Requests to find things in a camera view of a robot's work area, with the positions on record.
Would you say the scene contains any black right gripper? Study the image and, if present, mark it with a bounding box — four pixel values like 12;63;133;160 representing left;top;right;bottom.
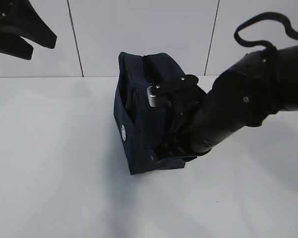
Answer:
149;91;214;164

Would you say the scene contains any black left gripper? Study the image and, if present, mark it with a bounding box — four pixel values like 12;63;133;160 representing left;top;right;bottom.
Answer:
0;0;57;60

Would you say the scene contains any dark blue lunch bag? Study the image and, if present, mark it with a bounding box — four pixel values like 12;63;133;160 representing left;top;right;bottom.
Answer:
113;52;207;176

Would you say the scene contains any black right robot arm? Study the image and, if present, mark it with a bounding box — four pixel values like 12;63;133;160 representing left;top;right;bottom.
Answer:
148;45;298;162

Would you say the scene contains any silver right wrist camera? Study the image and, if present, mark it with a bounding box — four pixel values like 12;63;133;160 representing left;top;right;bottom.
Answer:
146;74;199;109

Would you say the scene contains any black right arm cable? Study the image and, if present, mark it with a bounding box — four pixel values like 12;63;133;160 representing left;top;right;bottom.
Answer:
233;11;298;58

